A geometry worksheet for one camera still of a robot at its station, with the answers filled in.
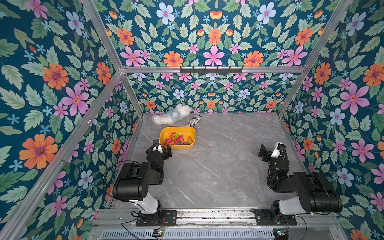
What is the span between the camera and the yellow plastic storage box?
1.01m

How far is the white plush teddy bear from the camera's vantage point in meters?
1.05

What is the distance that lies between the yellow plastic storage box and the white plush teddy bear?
5cm
